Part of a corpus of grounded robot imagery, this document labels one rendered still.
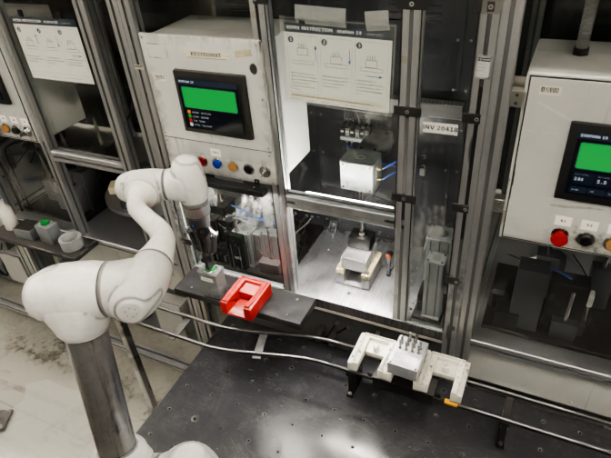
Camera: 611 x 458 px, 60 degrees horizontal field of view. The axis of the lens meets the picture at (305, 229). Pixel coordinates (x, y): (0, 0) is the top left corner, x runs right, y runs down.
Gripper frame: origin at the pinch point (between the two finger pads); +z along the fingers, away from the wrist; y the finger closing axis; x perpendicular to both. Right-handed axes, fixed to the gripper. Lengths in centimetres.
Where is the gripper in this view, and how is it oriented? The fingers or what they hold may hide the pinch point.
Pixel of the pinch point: (208, 260)
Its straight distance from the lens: 193.6
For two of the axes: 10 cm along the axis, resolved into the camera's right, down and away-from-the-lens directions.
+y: -9.0, -1.9, 3.8
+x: -4.2, 5.5, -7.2
